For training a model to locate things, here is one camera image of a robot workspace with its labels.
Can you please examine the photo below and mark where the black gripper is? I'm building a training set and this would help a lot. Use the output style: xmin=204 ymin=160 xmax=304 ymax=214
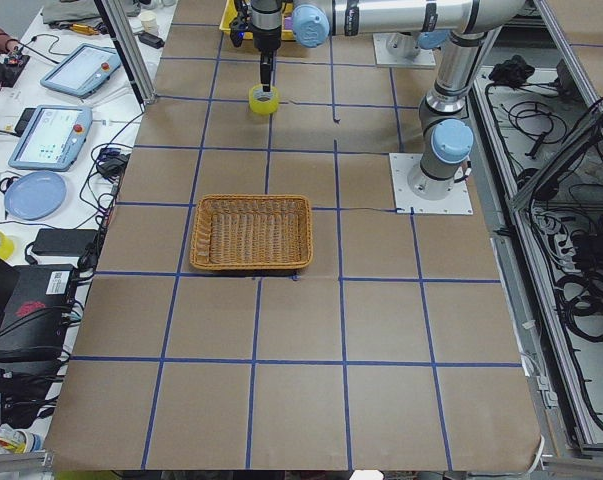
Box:
xmin=252 ymin=25 xmax=282 ymax=92

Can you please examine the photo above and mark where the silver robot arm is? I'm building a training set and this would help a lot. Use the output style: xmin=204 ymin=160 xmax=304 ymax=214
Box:
xmin=386 ymin=29 xmax=450 ymax=57
xmin=292 ymin=1 xmax=523 ymax=199

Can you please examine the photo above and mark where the brown wicker basket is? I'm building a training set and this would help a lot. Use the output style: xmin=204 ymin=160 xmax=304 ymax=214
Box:
xmin=189 ymin=194 xmax=313 ymax=271

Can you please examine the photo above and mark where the upper teach pendant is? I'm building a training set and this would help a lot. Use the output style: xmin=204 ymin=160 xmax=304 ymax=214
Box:
xmin=40 ymin=43 xmax=122 ymax=99

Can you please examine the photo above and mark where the teach pendant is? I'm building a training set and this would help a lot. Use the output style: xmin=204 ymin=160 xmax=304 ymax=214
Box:
xmin=8 ymin=105 xmax=93 ymax=172
xmin=40 ymin=43 xmax=122 ymax=99

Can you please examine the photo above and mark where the lower teach pendant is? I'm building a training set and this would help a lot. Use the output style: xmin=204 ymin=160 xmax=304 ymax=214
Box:
xmin=8 ymin=105 xmax=93 ymax=172

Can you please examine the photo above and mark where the light blue plate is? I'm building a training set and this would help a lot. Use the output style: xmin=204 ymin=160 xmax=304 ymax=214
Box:
xmin=4 ymin=170 xmax=67 ymax=220

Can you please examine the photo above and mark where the black power adapter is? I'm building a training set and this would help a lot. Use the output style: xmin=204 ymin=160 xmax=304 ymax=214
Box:
xmin=31 ymin=228 xmax=97 ymax=256

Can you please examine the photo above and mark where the black box red logo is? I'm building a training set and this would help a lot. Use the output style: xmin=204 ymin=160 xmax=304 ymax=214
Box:
xmin=0 ymin=264 xmax=76 ymax=363

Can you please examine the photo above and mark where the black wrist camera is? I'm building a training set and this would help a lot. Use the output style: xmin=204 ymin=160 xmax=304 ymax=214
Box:
xmin=229 ymin=13 xmax=249 ymax=48

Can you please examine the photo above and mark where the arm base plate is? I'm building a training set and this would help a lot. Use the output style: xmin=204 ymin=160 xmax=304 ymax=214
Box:
xmin=389 ymin=153 xmax=473 ymax=215
xmin=373 ymin=32 xmax=436 ymax=70

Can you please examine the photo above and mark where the aluminium frame post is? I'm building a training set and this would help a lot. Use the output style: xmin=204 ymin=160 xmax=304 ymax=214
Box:
xmin=95 ymin=0 xmax=156 ymax=106

